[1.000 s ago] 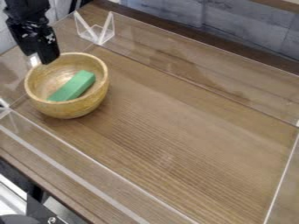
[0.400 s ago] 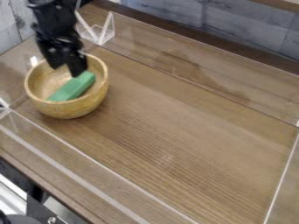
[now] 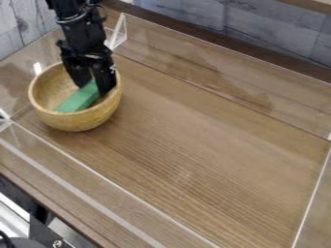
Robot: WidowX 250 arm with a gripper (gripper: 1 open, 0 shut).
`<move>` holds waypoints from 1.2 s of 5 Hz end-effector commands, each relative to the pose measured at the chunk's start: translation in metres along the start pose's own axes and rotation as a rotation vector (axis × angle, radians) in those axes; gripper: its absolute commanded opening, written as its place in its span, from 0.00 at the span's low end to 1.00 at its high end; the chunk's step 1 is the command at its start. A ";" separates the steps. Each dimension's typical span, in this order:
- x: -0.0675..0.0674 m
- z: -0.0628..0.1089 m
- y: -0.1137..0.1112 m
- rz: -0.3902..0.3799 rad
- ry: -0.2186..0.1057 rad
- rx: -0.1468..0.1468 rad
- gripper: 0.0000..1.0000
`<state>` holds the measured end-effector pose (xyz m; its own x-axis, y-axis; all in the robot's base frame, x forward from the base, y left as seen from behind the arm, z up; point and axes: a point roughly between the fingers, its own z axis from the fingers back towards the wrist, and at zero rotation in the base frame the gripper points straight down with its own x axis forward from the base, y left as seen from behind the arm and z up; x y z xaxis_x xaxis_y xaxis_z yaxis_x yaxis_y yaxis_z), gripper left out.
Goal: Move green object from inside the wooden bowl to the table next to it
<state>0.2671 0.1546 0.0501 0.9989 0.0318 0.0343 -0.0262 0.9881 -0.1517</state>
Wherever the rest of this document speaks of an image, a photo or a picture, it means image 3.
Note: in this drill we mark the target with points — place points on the clear acrylic barrier wall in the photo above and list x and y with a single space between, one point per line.
213 159

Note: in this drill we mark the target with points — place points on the clear acrylic corner bracket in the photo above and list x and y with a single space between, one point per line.
116 34

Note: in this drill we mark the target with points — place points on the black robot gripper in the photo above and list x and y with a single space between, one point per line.
80 18

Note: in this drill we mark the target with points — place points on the wooden bowl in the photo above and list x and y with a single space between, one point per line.
50 87

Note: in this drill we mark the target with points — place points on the green rectangular block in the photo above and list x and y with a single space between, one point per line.
80 99

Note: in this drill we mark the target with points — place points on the black metal bracket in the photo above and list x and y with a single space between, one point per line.
44 235

